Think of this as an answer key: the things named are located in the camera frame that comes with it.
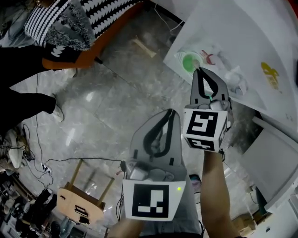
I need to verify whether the black cloth with white mark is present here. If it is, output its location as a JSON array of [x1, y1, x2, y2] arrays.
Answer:
[[43, 42, 82, 64]]

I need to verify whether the long black cable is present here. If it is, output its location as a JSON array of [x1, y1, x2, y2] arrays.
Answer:
[[22, 71, 53, 186]]

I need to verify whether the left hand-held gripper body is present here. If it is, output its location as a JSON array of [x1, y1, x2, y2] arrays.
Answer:
[[121, 160, 187, 221]]

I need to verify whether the cardboard box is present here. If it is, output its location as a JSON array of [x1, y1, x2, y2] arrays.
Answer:
[[232, 208, 273, 236]]

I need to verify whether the white cabinet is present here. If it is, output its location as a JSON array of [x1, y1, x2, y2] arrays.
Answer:
[[241, 115, 298, 238]]

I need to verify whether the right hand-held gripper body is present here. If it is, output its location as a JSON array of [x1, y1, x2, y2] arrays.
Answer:
[[183, 99, 233, 152]]

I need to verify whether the black and white striped blanket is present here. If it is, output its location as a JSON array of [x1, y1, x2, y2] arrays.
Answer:
[[24, 0, 138, 47]]

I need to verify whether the white power cable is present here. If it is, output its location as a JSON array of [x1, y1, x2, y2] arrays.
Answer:
[[153, 2, 186, 33]]

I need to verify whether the white water dispenser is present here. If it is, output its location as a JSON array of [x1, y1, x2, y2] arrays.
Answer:
[[163, 0, 298, 115]]

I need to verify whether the person's left forearm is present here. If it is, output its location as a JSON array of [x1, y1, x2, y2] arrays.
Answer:
[[108, 218, 145, 238]]

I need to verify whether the orange armchair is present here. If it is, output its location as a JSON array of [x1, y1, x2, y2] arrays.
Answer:
[[41, 0, 145, 70]]

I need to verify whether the green cup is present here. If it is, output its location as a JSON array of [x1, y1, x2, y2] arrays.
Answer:
[[182, 52, 201, 73]]

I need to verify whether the light wooden chair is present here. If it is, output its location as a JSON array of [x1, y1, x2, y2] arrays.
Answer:
[[56, 159, 116, 225]]

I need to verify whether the person's right forearm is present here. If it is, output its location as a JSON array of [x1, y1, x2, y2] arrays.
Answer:
[[201, 148, 241, 238]]

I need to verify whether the wooden block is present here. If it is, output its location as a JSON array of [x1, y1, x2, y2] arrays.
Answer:
[[131, 38, 157, 59]]

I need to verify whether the grey fuzzy blanket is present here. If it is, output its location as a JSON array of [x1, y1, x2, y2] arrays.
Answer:
[[46, 4, 96, 51]]

